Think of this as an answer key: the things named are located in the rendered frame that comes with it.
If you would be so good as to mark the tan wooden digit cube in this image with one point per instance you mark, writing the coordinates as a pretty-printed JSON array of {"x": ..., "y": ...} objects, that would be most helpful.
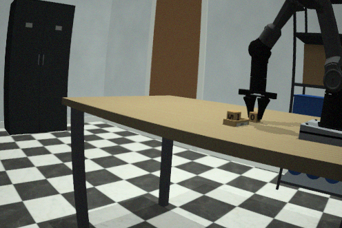
[
  {"x": 253, "y": 117},
  {"x": 233, "y": 115}
]

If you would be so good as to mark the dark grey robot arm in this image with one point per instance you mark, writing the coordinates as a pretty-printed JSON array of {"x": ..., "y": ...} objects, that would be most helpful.
[{"x": 259, "y": 50}]

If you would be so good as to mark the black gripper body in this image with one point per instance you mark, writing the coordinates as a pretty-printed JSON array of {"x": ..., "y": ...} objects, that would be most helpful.
[{"x": 258, "y": 86}]

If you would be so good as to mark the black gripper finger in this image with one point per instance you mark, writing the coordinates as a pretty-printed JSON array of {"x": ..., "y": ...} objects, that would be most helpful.
[
  {"x": 249, "y": 101},
  {"x": 262, "y": 104}
]

